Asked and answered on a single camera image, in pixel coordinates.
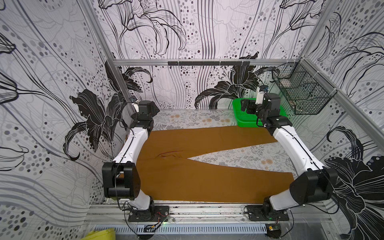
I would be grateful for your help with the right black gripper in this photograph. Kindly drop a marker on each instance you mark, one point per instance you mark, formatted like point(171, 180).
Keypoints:
point(247, 106)

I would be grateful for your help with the green plastic basket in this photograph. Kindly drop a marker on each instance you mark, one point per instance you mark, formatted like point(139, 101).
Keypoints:
point(244, 118)

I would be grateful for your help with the brown long pants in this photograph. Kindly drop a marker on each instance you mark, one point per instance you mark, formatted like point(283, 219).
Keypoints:
point(169, 172)

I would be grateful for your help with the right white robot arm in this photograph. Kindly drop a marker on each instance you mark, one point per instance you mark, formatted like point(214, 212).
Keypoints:
point(315, 182)

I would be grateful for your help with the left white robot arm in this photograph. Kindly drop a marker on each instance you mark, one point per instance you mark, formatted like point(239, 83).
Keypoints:
point(121, 178)

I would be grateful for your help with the yellow object at bottom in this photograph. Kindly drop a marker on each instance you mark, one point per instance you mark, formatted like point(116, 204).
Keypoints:
point(109, 234)

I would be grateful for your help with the black wire basket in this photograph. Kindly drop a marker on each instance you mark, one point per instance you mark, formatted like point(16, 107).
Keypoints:
point(302, 87)

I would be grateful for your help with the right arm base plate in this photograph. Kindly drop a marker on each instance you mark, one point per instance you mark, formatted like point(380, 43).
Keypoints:
point(258, 213)

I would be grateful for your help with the slotted cable duct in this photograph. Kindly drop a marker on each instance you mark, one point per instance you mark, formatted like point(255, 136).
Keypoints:
point(188, 229)

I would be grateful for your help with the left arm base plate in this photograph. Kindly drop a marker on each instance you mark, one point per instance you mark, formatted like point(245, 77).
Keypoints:
point(155, 214)

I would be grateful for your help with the aluminium front rail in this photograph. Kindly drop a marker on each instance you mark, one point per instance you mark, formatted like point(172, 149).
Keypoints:
point(206, 214)

